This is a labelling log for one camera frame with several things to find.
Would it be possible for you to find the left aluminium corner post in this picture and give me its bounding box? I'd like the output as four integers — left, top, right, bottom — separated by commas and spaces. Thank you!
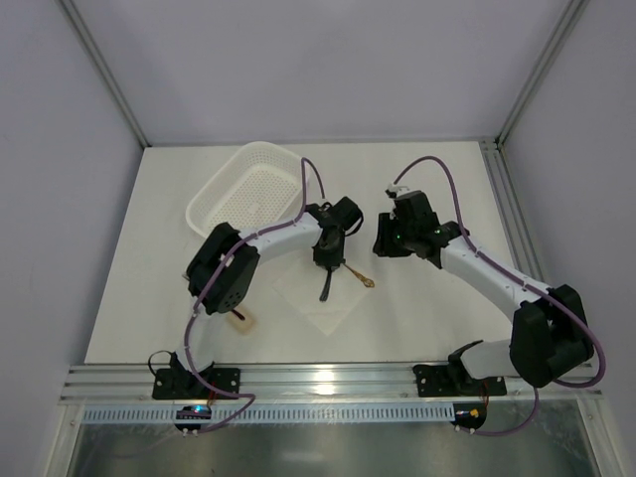
56, 0, 150, 149

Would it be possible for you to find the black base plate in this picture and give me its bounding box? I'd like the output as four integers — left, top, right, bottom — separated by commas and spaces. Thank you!
412, 364, 507, 398
151, 366, 240, 400

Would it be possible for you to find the aluminium rail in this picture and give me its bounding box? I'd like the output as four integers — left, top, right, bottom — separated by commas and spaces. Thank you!
59, 361, 605, 401
479, 138, 547, 282

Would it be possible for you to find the right side aluminium rail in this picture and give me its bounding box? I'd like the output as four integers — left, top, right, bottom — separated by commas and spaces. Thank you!
479, 138, 547, 282

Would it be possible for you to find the aluminium front rail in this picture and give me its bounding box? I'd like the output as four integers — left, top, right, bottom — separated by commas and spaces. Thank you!
59, 361, 605, 401

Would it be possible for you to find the slotted grey cable duct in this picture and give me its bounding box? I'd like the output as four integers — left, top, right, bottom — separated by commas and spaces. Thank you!
81, 401, 454, 424

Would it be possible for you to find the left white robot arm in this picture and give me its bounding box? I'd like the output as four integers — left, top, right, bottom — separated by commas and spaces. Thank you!
153, 197, 364, 399

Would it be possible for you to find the silver table knife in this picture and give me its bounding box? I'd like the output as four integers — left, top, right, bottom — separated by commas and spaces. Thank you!
319, 268, 333, 302

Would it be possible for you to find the left black controller board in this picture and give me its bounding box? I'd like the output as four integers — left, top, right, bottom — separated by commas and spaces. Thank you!
174, 404, 212, 437

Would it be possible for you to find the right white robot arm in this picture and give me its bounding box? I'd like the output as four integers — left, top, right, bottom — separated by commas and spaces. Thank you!
373, 186, 594, 388

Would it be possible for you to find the beige wooden cutlery tray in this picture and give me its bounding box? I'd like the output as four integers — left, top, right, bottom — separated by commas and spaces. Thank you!
228, 313, 256, 335

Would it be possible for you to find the white paper napkin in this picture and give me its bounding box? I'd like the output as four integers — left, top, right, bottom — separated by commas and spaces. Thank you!
273, 256, 375, 336

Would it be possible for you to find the right black controller board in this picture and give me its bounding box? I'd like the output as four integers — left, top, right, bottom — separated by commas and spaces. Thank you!
451, 406, 487, 435

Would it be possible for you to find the white perforated plastic basket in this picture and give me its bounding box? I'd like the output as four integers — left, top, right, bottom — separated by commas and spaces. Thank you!
185, 141, 307, 239

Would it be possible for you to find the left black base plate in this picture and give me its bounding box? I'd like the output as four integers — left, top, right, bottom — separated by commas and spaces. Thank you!
151, 366, 240, 400

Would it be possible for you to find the aluminium corner post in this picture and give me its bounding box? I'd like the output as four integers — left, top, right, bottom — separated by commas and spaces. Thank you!
56, 0, 150, 149
495, 0, 589, 148

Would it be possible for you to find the black controller board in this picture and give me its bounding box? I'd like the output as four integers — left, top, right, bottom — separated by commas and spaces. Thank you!
451, 406, 487, 435
174, 404, 212, 437

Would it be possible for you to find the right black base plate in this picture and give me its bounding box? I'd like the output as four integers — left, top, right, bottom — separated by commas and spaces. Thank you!
412, 364, 507, 398

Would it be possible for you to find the gold ornate spoon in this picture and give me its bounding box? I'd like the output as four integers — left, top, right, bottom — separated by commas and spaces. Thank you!
343, 263, 375, 288

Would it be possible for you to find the right aluminium corner post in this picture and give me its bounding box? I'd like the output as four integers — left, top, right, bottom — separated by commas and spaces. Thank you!
495, 0, 589, 148

